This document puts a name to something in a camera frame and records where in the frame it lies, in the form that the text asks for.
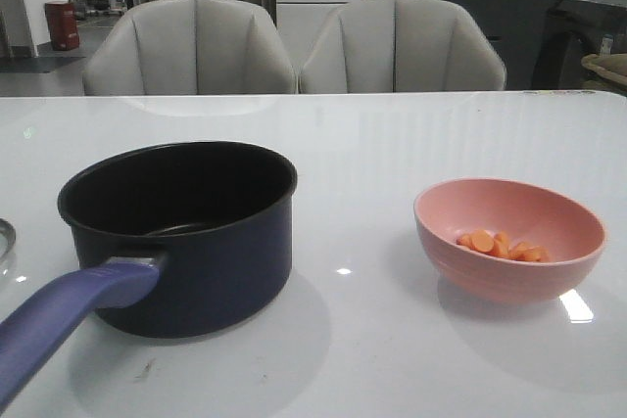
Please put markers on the dark blue saucepan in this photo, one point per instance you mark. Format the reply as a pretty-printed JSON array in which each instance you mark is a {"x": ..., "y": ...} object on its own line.
[{"x": 173, "y": 241}]

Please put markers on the coloured dots sticker strip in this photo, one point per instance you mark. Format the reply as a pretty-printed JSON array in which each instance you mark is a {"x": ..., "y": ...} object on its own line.
[{"x": 560, "y": 92}]

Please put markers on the grey upholstered chair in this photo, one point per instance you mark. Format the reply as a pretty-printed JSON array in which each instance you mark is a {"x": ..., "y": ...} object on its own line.
[
  {"x": 386, "y": 46},
  {"x": 191, "y": 47}
]

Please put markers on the pink plastic bowl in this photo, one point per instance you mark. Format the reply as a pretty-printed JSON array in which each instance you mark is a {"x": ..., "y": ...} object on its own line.
[{"x": 573, "y": 236}]

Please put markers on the beige cushion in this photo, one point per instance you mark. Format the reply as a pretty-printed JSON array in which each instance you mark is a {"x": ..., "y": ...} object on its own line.
[{"x": 605, "y": 73}]

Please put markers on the glass lid with blue knob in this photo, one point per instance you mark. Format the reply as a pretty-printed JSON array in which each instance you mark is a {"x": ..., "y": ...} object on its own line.
[{"x": 8, "y": 239}]

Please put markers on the left grey upholstered chair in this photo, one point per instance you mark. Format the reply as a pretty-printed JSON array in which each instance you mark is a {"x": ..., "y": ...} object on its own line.
[{"x": 191, "y": 47}]

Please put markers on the right grey upholstered chair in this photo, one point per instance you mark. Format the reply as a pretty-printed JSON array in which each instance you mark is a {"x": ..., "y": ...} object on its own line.
[{"x": 386, "y": 46}]

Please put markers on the red bin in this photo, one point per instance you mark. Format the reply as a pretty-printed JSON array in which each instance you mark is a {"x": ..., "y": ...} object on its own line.
[{"x": 62, "y": 25}]

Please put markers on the orange ham slices pile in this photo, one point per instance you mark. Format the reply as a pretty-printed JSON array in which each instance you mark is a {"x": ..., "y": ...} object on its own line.
[{"x": 499, "y": 245}]

